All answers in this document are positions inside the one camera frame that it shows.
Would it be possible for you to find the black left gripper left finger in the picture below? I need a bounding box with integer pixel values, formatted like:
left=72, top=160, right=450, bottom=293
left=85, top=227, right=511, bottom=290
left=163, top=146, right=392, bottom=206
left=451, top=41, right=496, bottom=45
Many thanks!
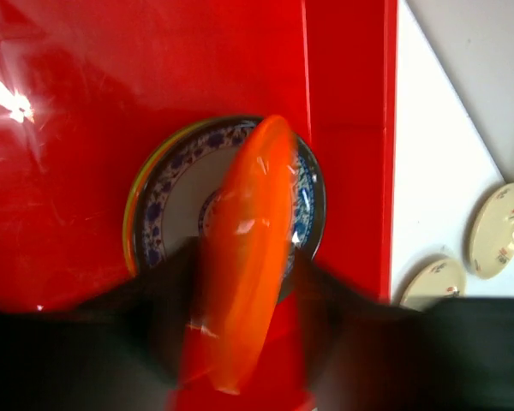
left=0, top=237, right=199, bottom=410

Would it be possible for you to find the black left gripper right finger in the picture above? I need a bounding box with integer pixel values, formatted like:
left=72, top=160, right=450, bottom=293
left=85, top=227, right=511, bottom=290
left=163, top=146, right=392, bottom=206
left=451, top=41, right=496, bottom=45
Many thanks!
left=293, top=251, right=514, bottom=410

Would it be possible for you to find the cream floral plate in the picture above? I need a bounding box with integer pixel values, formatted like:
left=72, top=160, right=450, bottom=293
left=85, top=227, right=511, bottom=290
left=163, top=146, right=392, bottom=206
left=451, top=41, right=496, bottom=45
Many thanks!
left=399, top=258, right=467, bottom=311
left=468, top=182, right=514, bottom=280

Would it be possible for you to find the orange plate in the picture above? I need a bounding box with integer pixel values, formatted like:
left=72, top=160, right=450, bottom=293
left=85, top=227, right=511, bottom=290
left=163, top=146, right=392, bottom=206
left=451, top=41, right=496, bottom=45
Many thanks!
left=182, top=115, right=296, bottom=395

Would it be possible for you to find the blue floral patterned plate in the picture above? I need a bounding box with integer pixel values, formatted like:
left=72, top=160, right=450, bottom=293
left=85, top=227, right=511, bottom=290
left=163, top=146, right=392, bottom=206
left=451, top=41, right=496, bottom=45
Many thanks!
left=136, top=115, right=327, bottom=301

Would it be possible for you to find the red plastic bin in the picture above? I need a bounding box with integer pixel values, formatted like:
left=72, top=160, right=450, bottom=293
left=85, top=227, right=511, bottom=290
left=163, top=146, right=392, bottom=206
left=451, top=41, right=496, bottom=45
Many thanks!
left=0, top=0, right=399, bottom=411

